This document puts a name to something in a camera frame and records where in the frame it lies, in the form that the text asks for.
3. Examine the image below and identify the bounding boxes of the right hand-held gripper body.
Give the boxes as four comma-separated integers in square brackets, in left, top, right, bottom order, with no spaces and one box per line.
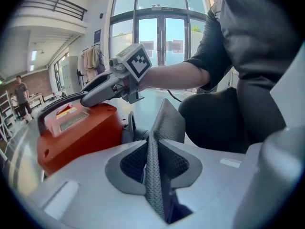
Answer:
[109,43,153,105]

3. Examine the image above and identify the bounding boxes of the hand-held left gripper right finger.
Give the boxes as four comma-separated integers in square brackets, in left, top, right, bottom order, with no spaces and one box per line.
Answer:
[159,139,203,190]

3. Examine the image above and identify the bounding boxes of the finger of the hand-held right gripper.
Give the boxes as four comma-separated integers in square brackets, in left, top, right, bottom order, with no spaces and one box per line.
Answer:
[80,72,115,93]
[80,81,120,108]

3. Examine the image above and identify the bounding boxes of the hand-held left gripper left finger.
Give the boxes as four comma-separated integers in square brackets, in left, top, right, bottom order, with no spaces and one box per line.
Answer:
[104,139,150,196]

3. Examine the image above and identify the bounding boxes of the grey mesh dust bag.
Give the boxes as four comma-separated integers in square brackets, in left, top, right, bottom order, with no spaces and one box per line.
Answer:
[143,98,187,222]

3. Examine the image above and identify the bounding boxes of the person's right forearm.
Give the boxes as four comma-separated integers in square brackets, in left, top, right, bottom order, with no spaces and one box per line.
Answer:
[137,61,211,93]

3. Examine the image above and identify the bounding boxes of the person's right hand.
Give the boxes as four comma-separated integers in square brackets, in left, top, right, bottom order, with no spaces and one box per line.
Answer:
[117,76,132,93]

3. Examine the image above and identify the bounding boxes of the white paper notice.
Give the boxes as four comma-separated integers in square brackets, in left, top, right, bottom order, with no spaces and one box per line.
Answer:
[172,39,184,54]
[140,40,154,57]

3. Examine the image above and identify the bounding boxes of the clothes rack with garments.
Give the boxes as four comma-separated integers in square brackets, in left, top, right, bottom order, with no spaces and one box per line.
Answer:
[79,43,106,81]

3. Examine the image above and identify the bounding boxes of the grey metal lockers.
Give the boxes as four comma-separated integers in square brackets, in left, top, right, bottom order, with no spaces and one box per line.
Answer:
[60,55,82,95]

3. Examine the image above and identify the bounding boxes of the glass double door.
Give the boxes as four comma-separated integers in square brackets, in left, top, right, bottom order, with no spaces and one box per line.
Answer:
[136,15,189,67]

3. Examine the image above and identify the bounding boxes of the white table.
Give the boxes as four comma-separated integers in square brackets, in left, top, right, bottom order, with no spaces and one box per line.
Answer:
[28,93,45,110]

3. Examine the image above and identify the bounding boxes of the person's black trousers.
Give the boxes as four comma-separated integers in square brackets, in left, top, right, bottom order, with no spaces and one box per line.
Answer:
[178,76,288,154]

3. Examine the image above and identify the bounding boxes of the black balcony railing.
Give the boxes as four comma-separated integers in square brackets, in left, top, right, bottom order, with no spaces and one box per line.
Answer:
[20,0,88,21]

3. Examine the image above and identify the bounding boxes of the person's black shirt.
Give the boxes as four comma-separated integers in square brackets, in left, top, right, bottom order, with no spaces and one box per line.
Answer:
[183,0,304,92]

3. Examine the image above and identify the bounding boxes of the black cable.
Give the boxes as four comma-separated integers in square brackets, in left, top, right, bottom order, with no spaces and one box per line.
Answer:
[166,89,183,103]

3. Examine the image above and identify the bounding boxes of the white metal frame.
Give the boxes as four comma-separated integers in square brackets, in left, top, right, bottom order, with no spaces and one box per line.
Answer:
[0,90,15,143]

